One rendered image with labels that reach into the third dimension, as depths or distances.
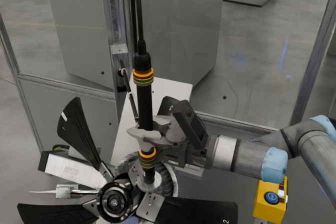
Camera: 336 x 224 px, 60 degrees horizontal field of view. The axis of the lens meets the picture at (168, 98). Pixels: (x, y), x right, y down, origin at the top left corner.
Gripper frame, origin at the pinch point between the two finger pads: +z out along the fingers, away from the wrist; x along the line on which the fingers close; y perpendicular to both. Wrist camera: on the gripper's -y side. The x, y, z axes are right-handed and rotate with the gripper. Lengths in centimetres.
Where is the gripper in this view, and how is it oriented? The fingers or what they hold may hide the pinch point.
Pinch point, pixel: (135, 123)
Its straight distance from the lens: 72.1
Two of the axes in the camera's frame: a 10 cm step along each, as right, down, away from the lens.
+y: 0.0, 8.1, 5.8
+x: 3.5, -5.5, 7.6
